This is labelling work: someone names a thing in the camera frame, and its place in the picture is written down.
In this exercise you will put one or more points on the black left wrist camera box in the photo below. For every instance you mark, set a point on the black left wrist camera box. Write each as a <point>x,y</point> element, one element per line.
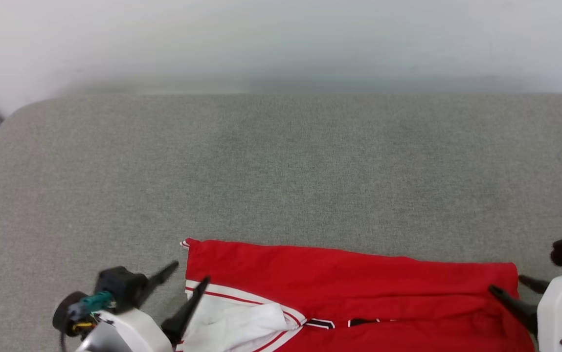
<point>119,288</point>

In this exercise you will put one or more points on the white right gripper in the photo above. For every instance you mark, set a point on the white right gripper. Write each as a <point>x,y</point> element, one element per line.
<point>559,308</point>

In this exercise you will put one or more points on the grey fabric sofa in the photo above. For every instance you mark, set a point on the grey fabric sofa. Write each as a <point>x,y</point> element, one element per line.
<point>285,171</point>

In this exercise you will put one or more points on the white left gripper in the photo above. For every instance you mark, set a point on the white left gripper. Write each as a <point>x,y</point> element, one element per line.
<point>136,332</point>

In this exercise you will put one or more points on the red Bulls 23 jersey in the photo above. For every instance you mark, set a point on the red Bulls 23 jersey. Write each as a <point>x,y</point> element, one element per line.
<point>359,283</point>

